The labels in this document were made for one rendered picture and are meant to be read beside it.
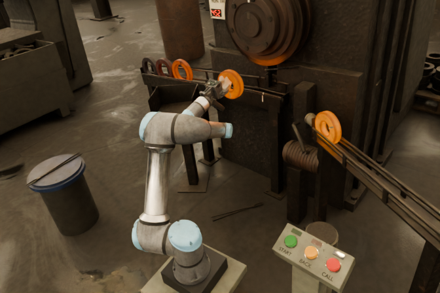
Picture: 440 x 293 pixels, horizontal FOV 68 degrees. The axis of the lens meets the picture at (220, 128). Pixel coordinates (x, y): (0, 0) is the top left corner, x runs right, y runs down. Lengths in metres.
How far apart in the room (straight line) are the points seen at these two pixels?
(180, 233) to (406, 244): 1.28
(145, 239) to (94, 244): 0.91
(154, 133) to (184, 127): 0.12
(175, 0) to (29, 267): 3.36
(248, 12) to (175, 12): 2.93
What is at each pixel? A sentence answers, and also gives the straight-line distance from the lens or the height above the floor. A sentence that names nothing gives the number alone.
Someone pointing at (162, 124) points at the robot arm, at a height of 0.94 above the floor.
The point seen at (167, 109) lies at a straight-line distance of 2.09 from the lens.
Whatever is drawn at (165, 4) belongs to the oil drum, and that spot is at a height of 0.77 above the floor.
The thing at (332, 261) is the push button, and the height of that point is 0.61.
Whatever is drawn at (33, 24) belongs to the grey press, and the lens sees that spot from 4.16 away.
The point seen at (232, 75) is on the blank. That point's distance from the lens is 1.68.
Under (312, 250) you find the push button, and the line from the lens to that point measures 1.16.
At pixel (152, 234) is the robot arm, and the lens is 1.30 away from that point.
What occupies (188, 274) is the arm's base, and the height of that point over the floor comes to 0.42.
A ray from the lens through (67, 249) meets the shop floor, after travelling 2.26.
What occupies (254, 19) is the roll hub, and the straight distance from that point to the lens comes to 1.63.
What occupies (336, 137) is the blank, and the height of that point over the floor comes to 0.70.
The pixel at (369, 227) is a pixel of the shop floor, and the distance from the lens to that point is 2.11.
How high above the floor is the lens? 1.52
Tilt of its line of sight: 31 degrees down
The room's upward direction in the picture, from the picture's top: 7 degrees counter-clockwise
